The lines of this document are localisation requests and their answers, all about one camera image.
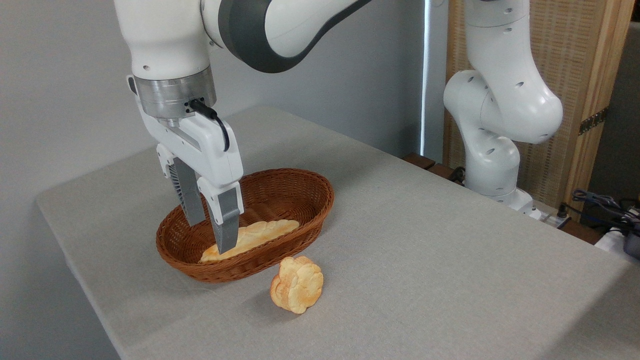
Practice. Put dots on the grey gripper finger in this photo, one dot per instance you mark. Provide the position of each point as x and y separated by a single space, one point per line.
187 195
227 220

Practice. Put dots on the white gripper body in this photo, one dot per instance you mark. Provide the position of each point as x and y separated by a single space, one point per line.
210 150

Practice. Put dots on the brown wicker basket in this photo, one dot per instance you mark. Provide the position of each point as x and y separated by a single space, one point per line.
300 195

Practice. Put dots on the metal screen hinge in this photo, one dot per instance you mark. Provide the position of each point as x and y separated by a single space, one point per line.
592 121

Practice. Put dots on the long baguette bread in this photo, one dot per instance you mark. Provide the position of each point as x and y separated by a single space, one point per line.
265 231

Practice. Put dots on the round flower-shaped bread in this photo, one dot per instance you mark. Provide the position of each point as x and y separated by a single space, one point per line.
297 285

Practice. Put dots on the rattan wooden folding screen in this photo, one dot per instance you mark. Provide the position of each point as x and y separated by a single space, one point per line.
565 50

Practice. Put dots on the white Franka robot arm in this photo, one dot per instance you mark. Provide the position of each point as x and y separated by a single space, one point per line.
165 40

